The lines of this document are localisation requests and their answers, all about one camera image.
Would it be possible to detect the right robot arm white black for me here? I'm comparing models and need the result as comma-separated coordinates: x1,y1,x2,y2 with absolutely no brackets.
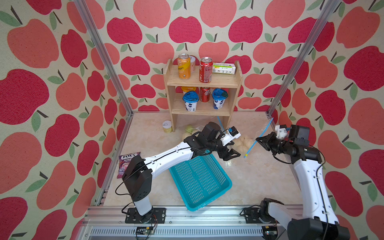
256,125,350,240

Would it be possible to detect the small red can lower shelf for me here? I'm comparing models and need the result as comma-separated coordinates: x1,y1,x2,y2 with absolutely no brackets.
200,87,211,103

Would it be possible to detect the yellow cup lower shelf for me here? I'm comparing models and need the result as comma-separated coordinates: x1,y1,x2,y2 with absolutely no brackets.
181,86,197,94

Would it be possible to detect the blue-lid yogurt cup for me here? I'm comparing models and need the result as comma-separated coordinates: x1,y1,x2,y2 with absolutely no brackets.
212,88,228,110
183,91,199,112

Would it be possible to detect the left blue-lid yogurt cup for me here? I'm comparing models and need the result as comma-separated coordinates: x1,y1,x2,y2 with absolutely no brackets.
183,91,199,112

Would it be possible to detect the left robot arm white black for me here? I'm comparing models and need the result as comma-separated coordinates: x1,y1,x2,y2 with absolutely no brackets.
122,122,241,217

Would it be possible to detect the orange soda can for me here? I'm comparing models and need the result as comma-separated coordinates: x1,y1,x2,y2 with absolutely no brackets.
177,54,191,80

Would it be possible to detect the wooden two-tier shelf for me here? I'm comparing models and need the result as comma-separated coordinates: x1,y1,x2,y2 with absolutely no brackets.
162,58,244,132

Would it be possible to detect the red cola can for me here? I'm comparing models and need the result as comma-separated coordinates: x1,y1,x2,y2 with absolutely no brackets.
199,57,213,83

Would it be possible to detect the pink can behind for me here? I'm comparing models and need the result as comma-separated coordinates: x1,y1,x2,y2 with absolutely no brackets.
190,56,196,73

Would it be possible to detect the white green box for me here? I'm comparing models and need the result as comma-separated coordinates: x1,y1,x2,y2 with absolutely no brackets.
213,63,236,75

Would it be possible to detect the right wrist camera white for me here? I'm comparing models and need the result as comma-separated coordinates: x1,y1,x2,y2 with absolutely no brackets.
275,125,290,140

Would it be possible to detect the right blue-lid yogurt cup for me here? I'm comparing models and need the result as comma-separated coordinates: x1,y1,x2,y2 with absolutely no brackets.
212,88,228,110

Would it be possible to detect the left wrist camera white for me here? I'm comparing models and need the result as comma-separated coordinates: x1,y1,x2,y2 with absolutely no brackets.
221,127,241,146

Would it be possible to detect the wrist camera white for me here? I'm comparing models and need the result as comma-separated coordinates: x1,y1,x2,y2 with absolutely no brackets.
221,127,241,146
275,125,290,140

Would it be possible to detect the teal plastic basket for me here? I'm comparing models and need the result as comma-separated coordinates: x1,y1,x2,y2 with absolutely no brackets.
169,154,232,212

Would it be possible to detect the purple candy packet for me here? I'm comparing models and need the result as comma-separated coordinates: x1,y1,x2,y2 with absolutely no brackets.
117,152,141,179

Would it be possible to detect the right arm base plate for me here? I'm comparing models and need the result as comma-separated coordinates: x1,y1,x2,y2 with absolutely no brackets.
239,203,290,227

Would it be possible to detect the clear zip-top bag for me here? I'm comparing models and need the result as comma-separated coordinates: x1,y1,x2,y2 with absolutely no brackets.
181,115,224,140
232,118,274,158

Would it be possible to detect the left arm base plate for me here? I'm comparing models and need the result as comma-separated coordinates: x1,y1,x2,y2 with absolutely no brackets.
125,208,167,224

